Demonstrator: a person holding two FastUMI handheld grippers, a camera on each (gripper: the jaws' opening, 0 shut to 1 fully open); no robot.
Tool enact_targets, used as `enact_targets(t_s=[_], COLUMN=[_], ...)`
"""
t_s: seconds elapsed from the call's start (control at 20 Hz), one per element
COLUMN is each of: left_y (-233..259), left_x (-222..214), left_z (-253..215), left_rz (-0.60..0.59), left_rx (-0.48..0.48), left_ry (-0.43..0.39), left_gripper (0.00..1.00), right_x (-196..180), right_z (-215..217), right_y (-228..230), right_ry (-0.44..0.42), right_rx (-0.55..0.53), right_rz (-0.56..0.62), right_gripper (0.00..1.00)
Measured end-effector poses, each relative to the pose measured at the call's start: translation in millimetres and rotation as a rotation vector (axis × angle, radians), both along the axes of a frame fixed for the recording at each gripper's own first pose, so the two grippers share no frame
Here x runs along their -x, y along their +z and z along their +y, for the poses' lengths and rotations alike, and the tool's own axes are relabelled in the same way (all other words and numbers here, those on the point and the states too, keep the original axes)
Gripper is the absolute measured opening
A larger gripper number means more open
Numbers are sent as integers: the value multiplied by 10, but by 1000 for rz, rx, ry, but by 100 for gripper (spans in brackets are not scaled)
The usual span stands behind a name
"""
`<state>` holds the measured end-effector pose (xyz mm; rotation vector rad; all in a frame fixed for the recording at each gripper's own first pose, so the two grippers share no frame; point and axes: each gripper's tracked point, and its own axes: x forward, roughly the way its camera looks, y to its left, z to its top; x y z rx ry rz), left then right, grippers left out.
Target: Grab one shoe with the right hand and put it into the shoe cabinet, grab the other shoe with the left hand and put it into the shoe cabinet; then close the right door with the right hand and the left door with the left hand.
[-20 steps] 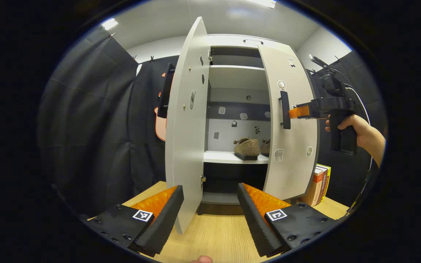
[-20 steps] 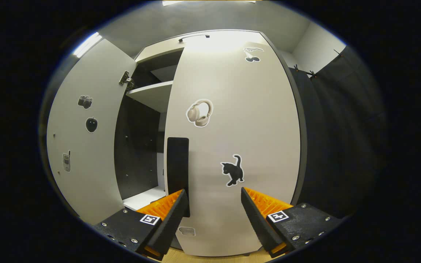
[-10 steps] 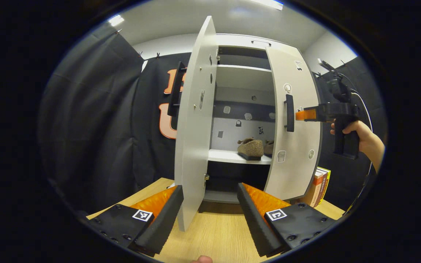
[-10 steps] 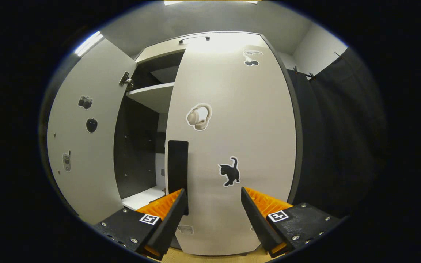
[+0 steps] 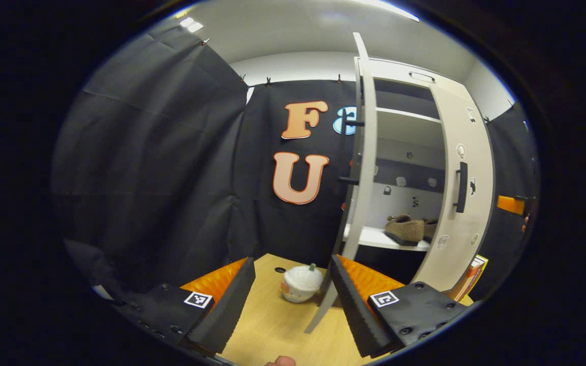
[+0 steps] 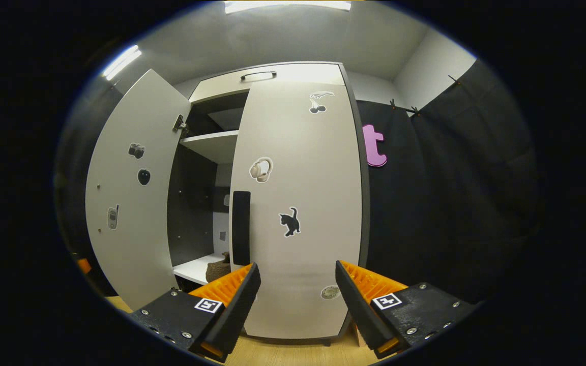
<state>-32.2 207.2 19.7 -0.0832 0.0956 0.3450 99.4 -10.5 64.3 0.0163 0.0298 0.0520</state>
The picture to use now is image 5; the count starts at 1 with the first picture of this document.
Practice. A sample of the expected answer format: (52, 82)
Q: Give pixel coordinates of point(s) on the brown fuzzy shoe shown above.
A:
(430, 229)
(405, 230)

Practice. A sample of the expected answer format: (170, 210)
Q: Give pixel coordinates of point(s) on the yellow red book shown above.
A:
(468, 279)

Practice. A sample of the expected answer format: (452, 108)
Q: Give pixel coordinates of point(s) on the black backdrop cloth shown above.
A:
(511, 168)
(160, 152)

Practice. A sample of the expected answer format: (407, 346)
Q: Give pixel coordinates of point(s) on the white pumpkin plush toy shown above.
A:
(300, 284)

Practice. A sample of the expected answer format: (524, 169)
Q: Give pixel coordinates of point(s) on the white cabinet door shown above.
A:
(367, 152)
(481, 178)

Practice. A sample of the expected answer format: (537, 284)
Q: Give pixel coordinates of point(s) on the white shoe cabinet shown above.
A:
(405, 127)

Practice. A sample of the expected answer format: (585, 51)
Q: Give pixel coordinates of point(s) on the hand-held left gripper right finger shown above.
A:
(351, 305)

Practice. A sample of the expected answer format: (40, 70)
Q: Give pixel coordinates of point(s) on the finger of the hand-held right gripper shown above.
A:
(510, 204)

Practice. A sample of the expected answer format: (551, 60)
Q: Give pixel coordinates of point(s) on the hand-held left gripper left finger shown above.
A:
(229, 310)

